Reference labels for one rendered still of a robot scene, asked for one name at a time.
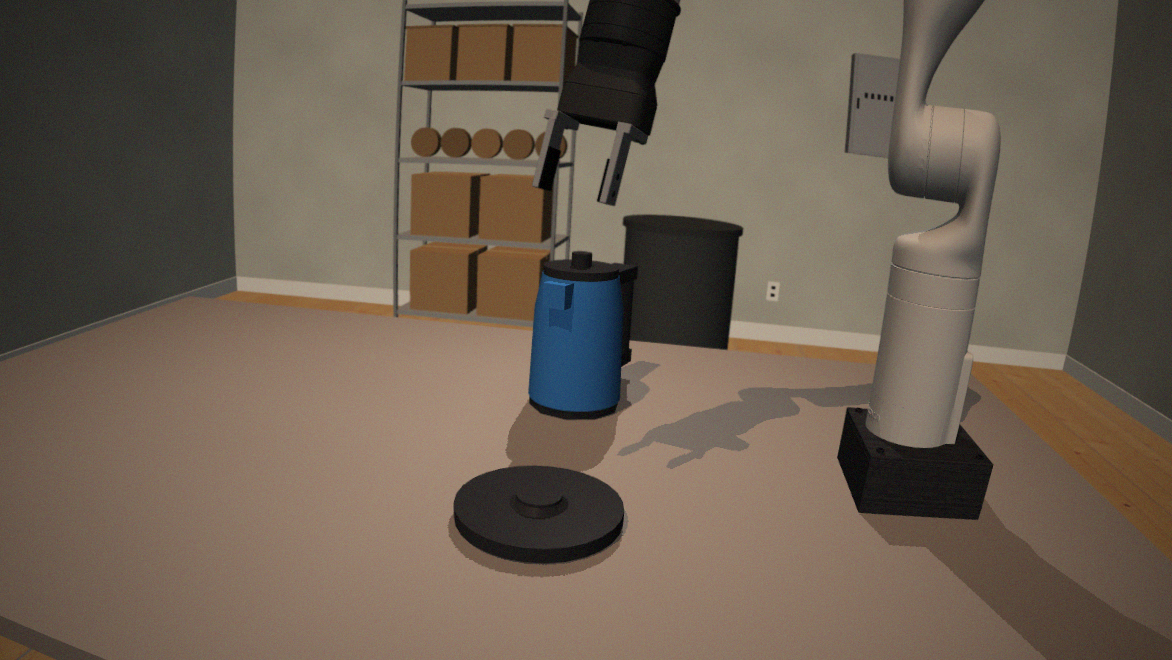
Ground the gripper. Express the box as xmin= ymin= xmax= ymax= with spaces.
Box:
xmin=532 ymin=0 xmax=681 ymax=206

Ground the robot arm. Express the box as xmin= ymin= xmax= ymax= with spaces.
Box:
xmin=865 ymin=0 xmax=1001 ymax=448

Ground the blue electric kettle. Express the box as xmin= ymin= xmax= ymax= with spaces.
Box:
xmin=529 ymin=251 xmax=638 ymax=420

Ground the black round disc with center stud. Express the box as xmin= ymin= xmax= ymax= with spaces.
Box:
xmin=454 ymin=465 xmax=624 ymax=564

